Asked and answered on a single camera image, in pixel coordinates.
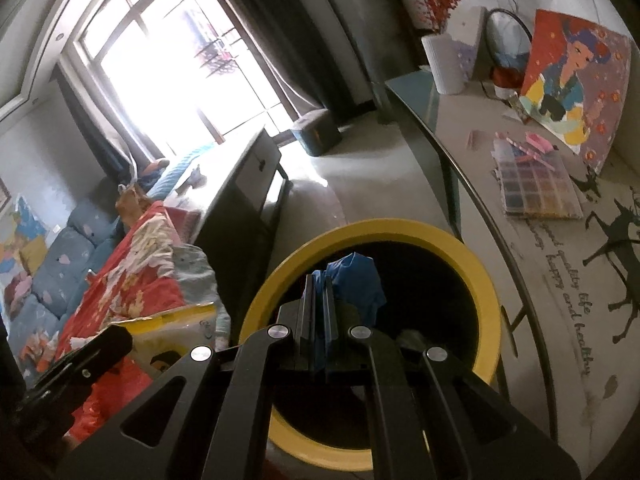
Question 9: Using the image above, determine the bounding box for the white paper roll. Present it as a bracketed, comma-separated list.
[421, 32, 473, 95]

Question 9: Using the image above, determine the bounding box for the blue sofa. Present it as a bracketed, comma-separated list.
[0, 195, 131, 361]

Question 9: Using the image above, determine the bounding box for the blue storage box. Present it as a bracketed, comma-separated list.
[290, 109, 343, 157]

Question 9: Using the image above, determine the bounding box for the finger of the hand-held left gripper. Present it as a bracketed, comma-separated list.
[20, 325, 134, 436]

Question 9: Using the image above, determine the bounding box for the yellow plastic bag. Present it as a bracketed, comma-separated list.
[120, 302, 218, 376]

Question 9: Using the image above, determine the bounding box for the large window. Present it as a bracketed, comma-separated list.
[60, 0, 296, 161]

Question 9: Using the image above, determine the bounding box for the yellow rimmed bin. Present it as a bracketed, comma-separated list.
[239, 217, 502, 472]

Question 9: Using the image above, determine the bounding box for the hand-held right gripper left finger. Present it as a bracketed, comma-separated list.
[57, 272, 321, 480]

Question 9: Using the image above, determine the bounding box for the round black framed mirror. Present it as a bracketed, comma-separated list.
[485, 7, 533, 68]

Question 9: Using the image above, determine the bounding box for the red floral blanket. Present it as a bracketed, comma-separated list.
[20, 200, 216, 441]

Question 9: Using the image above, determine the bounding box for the table with deer print cover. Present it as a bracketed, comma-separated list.
[385, 70, 640, 461]

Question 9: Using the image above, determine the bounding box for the grey coffee table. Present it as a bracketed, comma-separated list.
[192, 127, 293, 261]

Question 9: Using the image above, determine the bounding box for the white paper bag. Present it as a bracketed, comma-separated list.
[450, 7, 488, 81]

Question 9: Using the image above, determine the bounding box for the dark blue curtain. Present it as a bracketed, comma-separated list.
[55, 60, 138, 183]

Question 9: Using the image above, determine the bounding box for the light blue printed cloth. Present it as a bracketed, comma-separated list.
[172, 242, 231, 346]

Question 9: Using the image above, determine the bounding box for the dark grey curtain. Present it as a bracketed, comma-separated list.
[200, 0, 381, 126]

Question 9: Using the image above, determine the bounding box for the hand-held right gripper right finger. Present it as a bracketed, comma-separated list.
[322, 275, 581, 480]

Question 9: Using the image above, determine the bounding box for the clear bead organizer box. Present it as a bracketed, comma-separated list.
[492, 135, 586, 220]

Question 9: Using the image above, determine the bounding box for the colourful portrait painting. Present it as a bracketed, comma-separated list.
[517, 9, 632, 176]

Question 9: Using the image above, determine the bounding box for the red round object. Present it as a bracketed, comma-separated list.
[492, 65, 526, 89]

